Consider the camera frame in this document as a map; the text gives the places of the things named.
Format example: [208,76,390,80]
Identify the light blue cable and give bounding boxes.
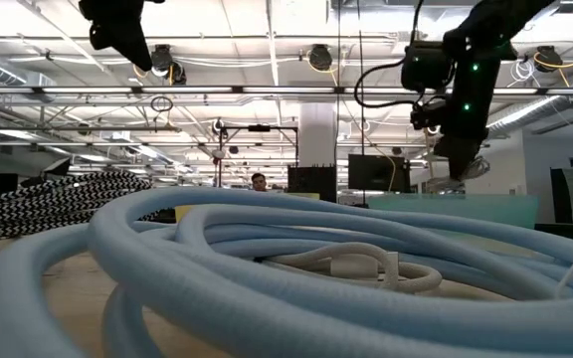
[0,186,573,358]

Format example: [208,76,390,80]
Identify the long ceiling light rail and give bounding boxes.
[0,85,573,96]

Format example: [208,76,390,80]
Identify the teal bin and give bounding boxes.
[367,193,540,231]

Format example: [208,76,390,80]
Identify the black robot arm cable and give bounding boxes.
[353,0,427,109]

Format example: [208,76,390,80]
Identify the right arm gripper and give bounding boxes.
[433,49,502,181]

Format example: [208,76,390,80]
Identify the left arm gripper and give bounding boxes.
[78,0,166,73]

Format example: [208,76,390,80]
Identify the white column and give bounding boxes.
[297,102,338,168]

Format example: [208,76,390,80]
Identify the black equipment case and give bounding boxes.
[286,165,338,204]

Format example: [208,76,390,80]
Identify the black metal frame rig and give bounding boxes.
[218,124,299,189]

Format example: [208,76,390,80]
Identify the black ceiling cord reel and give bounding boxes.
[150,43,187,86]
[534,45,564,74]
[307,43,333,73]

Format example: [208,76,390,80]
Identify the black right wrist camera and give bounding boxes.
[409,96,450,131]

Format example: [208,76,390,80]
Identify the black white braided cable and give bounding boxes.
[0,170,161,242]

